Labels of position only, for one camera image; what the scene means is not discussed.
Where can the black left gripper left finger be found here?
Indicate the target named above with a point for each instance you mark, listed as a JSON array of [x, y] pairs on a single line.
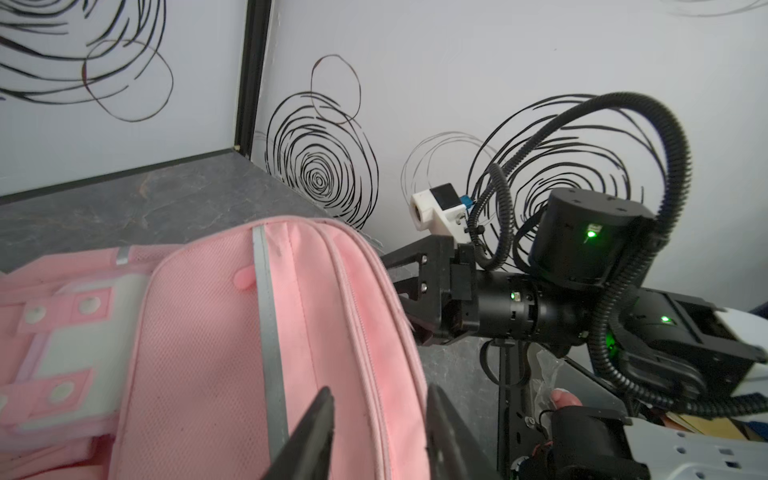
[[307, 453]]

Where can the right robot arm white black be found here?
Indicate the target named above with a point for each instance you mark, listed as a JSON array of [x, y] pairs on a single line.
[[665, 342]]

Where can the pink toy right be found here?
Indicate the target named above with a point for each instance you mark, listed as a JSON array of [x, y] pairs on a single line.
[[562, 398]]

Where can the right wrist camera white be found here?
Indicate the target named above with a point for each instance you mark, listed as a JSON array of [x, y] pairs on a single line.
[[440, 211]]

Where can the pink student backpack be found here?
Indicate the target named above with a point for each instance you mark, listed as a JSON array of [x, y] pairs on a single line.
[[198, 361]]

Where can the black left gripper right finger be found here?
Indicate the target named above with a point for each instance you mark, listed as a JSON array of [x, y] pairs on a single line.
[[453, 452]]

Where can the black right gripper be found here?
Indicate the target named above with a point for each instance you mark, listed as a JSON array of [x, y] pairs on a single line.
[[581, 239]]

